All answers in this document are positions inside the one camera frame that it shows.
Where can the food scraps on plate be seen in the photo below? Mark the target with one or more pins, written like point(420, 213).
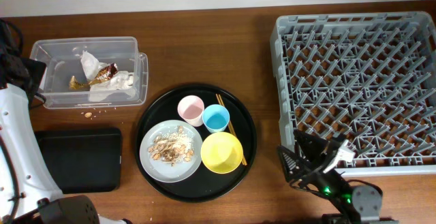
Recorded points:
point(172, 148)

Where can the grey dishwasher rack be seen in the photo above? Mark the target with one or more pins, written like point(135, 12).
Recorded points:
point(370, 77)

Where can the yellow bowl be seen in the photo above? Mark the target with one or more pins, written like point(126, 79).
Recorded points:
point(221, 152)

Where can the grey plate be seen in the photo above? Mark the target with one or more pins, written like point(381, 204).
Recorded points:
point(164, 172)

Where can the clear plastic waste bin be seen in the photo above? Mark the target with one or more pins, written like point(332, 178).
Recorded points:
point(62, 58)

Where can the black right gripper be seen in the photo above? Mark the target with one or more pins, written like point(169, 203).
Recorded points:
point(310, 154)

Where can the black rectangular tray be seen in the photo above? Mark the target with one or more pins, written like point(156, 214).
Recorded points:
point(84, 160)

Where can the pink cup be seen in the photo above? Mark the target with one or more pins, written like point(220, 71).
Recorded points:
point(190, 109)

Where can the gold snack wrapper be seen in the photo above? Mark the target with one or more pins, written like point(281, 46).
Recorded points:
point(103, 75)

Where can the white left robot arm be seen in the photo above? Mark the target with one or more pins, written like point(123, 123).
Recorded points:
point(29, 189)

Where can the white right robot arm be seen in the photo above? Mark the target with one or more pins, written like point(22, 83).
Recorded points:
point(356, 200)

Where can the white tissue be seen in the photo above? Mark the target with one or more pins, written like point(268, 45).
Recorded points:
point(122, 81)

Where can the blue cup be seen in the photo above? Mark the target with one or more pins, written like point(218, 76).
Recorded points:
point(216, 118)

